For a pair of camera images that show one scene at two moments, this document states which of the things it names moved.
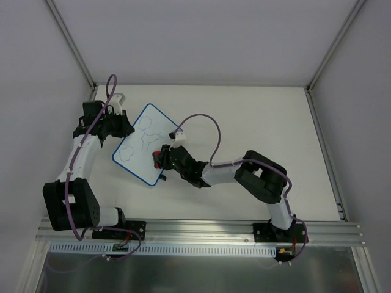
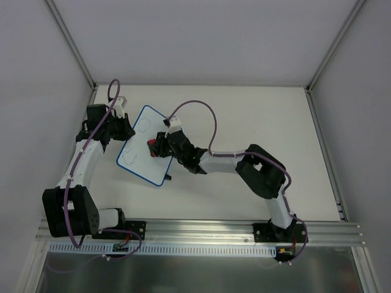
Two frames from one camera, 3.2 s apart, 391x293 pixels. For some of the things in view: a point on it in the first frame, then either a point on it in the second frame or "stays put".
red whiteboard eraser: x=156 y=159 to x=151 y=142
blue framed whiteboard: x=151 y=134 stays put
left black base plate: x=140 y=226 stays put
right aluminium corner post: x=335 y=44 stays put
